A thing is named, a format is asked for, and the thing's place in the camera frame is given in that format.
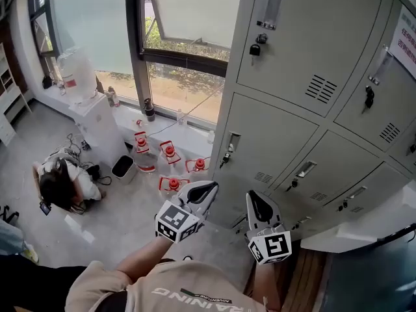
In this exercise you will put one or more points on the brown wooden plank step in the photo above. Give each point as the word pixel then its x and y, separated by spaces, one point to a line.
pixel 302 281

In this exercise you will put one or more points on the white shelving unit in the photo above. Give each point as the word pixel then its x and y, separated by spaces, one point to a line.
pixel 9 93

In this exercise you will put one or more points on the white box-shaped beam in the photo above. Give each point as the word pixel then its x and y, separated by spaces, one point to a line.
pixel 357 232

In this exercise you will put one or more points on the grey waste bin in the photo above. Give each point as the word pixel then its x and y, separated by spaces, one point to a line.
pixel 123 167

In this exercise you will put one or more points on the person's left forearm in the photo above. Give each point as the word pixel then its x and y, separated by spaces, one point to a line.
pixel 143 258

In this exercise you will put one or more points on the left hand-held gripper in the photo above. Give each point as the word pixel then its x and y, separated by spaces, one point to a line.
pixel 172 219

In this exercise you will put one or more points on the small black handheld device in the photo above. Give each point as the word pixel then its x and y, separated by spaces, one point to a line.
pixel 45 208

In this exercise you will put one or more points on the white window sill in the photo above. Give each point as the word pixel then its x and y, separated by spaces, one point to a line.
pixel 195 140

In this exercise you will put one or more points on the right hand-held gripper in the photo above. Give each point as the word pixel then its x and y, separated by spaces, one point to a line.
pixel 278 244

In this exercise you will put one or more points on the person's beige shirt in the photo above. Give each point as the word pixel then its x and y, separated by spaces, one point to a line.
pixel 182 281

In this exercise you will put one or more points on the small clear plastic bottle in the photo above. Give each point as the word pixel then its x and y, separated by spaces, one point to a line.
pixel 211 137
pixel 180 118

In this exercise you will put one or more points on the small black bag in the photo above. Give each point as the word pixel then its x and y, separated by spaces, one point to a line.
pixel 47 82

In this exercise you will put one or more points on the dark-framed window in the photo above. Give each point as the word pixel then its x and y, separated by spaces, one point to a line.
pixel 135 44

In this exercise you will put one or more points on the red label drink bottle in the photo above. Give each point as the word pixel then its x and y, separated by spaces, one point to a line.
pixel 113 98

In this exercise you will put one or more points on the white paper notice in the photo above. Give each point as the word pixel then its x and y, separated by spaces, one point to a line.
pixel 404 41

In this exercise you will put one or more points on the dark thermos flask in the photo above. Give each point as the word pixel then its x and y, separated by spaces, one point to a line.
pixel 149 110

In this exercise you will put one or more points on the white water dispenser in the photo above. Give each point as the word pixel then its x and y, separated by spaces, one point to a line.
pixel 97 128

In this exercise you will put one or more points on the person's right forearm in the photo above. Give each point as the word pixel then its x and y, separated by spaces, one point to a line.
pixel 265 284

